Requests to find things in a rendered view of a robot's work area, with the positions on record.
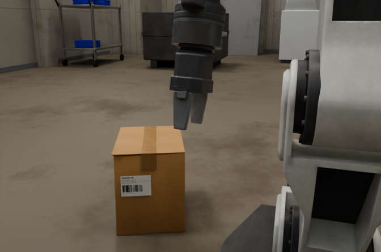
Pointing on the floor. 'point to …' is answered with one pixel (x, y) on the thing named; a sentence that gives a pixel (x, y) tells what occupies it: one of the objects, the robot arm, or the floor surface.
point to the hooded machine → (298, 25)
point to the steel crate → (162, 46)
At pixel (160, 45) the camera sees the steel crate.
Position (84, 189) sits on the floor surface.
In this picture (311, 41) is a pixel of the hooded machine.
